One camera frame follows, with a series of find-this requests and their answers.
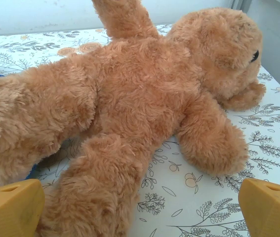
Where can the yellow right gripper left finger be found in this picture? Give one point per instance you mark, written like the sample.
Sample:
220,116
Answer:
11,209

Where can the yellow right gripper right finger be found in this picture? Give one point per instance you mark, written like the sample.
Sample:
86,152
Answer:
270,212

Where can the floral printed table mat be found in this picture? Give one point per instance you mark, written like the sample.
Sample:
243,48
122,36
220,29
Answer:
204,202

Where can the brown teddy bear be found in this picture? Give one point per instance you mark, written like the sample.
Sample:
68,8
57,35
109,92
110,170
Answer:
134,98

